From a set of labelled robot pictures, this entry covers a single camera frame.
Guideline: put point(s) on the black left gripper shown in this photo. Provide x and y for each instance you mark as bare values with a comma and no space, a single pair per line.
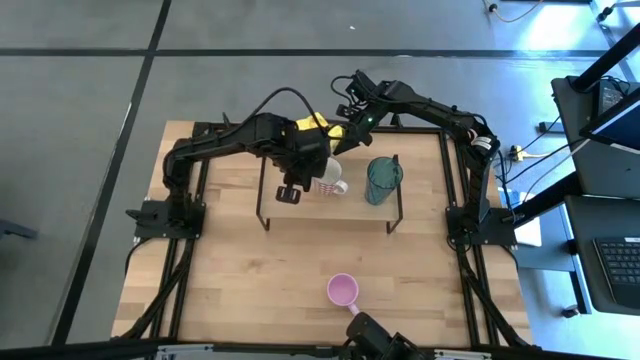
300,155

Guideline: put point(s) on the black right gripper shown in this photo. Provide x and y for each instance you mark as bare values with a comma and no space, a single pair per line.
360,122

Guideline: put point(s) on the white mug with red pattern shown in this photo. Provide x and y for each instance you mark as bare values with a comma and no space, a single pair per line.
332,175

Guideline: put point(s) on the teal glass tumbler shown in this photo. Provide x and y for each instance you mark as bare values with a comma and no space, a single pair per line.
382,180

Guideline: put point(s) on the pink mug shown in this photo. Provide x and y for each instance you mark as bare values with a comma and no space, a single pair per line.
342,290

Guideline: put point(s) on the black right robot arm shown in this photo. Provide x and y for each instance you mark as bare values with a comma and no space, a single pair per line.
450,117

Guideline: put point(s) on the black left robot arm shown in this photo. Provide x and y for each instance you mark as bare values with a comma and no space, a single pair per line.
215,142

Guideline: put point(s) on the wooden shelf with black legs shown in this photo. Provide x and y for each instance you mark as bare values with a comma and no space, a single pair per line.
350,210

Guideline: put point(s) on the yellow cloth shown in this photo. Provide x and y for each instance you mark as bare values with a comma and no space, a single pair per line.
312,122

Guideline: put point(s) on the black jointed device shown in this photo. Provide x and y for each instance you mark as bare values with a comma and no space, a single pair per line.
370,332

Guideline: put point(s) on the yellow power plug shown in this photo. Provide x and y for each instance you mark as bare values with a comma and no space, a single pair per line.
517,152

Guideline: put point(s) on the black floor box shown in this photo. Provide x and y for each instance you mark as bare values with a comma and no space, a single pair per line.
549,128

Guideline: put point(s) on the white box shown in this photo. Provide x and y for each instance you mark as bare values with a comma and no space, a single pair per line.
530,235

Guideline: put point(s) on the short black diagonal beam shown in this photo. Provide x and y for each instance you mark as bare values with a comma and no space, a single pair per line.
550,192

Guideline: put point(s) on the dark grey desk with screen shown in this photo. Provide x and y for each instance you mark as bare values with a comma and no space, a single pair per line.
580,150

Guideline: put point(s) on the dark grey desk with keyboard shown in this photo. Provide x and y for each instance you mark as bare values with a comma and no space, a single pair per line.
585,215

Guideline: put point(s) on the dark screen device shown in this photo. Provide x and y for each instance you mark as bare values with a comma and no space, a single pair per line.
615,120

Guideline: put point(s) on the long black diagonal beam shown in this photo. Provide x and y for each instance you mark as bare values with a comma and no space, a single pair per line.
605,60

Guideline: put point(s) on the small black floor caster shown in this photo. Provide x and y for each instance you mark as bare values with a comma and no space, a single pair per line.
570,312

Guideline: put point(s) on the grey chair base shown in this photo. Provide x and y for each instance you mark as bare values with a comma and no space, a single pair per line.
15,230

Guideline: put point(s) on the black keyboard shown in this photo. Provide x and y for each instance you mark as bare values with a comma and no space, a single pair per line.
620,265

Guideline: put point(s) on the black aluminium table frame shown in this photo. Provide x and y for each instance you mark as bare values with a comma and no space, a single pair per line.
415,128

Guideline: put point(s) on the silver bottom rail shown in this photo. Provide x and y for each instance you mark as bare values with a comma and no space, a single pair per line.
180,350

